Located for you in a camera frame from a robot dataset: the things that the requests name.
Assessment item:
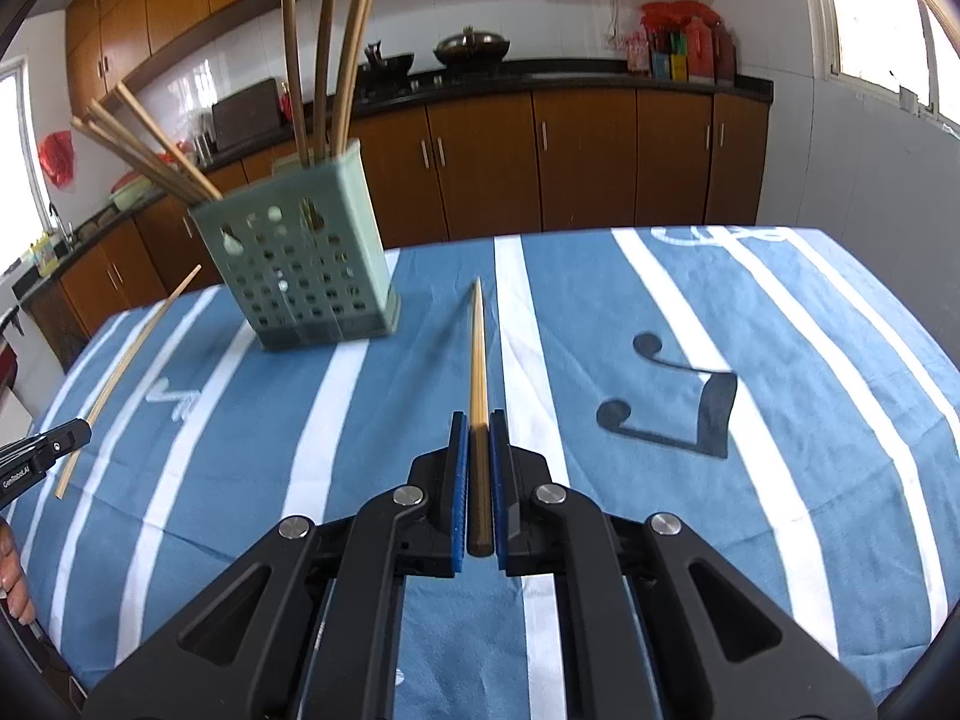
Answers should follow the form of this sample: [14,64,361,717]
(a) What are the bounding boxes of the brown lower kitchen cabinets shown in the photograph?
[14,88,771,367]

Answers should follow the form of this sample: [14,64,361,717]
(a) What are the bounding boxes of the person's hand lower left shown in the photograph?
[0,520,36,626]

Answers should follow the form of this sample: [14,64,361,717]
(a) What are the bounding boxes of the blue white striped tablecloth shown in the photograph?
[8,226,958,699]

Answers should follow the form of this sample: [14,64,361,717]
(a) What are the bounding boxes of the green perforated utensil holder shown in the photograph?
[190,140,400,351]

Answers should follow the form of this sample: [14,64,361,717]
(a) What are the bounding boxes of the red plastic bag hanging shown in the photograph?
[37,130,75,190]

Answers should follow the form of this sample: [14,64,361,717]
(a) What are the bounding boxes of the dark cutting board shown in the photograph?
[212,78,283,153]

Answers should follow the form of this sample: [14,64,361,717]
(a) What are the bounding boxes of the black wok on stove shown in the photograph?
[359,43,415,86]

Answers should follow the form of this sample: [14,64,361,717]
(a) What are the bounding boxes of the lidded dark pot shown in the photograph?
[433,26,511,73]

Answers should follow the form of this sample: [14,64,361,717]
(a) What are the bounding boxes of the red condiment bottles group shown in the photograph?
[625,0,737,86]

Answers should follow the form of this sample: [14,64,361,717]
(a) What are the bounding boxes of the window with white frame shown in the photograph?
[807,0,958,137]

